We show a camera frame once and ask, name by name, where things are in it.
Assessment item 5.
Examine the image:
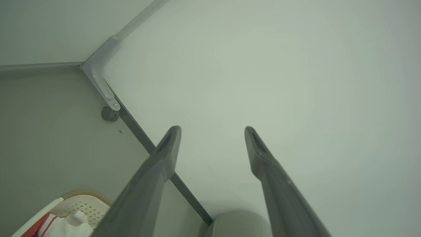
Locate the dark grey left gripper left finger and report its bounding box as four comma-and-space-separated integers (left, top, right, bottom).
90, 126, 182, 237

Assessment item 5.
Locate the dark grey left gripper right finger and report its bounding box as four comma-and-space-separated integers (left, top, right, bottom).
244, 126, 331, 237

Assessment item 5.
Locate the red white striped trim garment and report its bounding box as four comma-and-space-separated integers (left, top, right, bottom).
21, 211, 94, 237

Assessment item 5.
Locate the cream perforated laundry basket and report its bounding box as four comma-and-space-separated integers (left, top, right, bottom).
12, 190, 114, 237

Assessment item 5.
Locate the dark grey baseboard strip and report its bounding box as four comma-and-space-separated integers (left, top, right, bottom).
112, 94, 214, 226

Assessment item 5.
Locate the grey corner bracket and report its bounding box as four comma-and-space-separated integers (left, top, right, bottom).
82, 35, 121, 112

